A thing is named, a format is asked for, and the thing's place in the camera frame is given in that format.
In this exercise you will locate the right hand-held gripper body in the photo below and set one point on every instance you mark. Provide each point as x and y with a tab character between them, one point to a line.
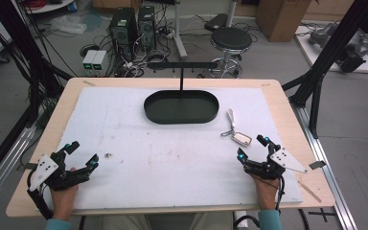
271	166

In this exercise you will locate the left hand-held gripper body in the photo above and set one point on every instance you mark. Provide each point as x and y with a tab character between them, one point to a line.
46	169

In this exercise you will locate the person's right hand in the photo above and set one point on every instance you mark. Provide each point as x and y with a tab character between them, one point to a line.
265	195

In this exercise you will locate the person's left hand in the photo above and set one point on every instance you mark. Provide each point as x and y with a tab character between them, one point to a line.
62	201

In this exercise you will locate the small grey crumb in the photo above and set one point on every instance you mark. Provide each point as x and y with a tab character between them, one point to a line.
108	156

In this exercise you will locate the black tape strip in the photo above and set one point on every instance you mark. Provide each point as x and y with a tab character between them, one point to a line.
27	166

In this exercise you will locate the small black tape piece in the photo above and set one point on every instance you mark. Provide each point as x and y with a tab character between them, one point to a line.
317	165

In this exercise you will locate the thin wooden stick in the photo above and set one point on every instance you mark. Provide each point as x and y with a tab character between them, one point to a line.
310	191

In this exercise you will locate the white foam board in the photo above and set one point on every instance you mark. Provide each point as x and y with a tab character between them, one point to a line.
159	159

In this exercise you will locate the black oval tray hook stand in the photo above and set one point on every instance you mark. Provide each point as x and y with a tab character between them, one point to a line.
181	107

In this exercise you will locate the white power supply unit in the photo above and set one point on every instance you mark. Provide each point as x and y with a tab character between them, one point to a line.
89	60
98	61

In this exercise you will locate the white floor board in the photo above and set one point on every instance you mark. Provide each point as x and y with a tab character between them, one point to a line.
310	48

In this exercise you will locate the black round stool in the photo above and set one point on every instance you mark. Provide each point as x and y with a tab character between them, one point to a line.
231	40

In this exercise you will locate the clear plastic bag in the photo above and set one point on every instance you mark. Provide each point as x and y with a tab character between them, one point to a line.
68	25

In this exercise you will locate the large black computer tower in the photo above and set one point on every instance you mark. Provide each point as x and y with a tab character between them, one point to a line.
123	35

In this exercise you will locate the brown cardboard box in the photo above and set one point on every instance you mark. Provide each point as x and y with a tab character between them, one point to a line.
281	19

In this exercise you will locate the grey machine part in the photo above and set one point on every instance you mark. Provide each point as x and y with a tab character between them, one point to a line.
353	51

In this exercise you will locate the black flat case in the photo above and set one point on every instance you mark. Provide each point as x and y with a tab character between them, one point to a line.
216	21

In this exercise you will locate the white desk leg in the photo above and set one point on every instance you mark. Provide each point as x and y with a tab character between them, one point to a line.
179	35

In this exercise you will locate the slim black computer tower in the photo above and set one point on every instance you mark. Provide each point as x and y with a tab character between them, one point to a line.
147	27

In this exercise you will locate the white round table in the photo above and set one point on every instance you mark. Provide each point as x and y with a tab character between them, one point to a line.
48	6

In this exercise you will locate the aluminium rail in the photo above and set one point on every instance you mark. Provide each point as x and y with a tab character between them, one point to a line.
3	166
329	179

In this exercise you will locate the black metal frame post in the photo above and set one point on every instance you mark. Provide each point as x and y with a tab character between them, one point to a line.
326	54
22	41

